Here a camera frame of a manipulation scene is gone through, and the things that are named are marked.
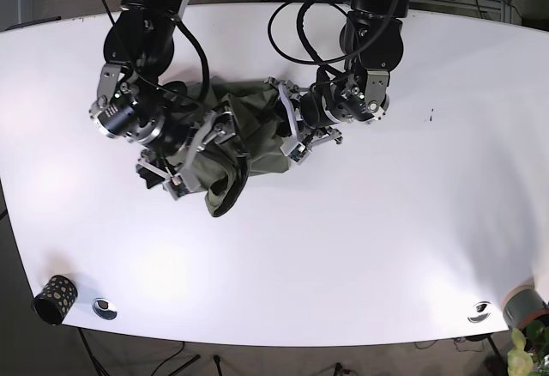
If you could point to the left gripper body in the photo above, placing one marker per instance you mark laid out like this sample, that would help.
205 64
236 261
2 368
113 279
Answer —
310 122

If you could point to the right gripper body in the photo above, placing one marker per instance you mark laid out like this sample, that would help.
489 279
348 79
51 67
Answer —
169 163

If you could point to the olive green T-shirt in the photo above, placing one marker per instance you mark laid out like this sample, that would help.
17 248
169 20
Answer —
256 149

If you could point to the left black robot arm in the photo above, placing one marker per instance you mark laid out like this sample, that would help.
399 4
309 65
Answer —
349 88

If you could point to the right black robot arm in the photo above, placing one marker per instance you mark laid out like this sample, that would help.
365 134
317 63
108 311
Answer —
130 101

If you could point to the left silver table grommet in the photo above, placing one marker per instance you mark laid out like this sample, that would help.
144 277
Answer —
104 309

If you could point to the silver table grommet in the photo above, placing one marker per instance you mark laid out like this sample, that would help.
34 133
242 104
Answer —
104 309
479 312

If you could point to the black gold-dotted cup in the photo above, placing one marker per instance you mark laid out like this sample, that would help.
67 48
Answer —
56 298

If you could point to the right silver table grommet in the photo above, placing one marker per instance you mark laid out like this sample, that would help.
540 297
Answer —
479 312

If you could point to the grey flower pot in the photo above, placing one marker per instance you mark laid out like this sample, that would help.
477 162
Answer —
522 306

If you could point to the green potted plant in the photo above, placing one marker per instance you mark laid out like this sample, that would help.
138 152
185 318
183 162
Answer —
529 353

